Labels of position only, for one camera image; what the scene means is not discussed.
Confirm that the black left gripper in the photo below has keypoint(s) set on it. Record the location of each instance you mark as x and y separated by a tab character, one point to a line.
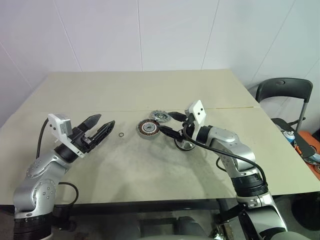
82	141

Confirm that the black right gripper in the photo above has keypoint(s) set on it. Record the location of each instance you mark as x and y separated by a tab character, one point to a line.
188	127

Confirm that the motor stator with copper windings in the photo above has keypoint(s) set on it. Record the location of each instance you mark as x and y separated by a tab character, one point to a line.
143	130

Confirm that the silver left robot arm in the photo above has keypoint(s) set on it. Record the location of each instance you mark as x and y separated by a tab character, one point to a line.
37	172

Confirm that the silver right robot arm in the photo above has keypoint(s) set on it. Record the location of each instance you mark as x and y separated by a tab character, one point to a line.
225	140

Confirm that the dark grey rounded shape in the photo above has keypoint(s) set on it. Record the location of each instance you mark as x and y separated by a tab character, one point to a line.
188	225

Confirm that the black folding chair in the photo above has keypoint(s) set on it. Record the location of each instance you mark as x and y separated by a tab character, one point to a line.
282	86

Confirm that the blue white spray can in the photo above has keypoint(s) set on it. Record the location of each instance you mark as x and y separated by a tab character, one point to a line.
316	158
289	137

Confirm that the orange stool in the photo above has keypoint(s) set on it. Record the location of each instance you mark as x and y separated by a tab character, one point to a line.
307	140

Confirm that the black round bin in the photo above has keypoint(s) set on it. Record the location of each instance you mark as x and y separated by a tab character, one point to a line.
306	212

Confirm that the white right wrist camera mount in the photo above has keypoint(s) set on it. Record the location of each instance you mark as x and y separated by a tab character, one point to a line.
198	112

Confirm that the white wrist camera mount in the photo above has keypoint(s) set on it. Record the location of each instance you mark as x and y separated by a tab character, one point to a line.
56	125
198	112

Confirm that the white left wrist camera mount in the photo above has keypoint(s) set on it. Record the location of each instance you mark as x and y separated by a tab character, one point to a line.
56	125

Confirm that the black table frame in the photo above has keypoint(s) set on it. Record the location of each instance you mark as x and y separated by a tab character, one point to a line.
125	206

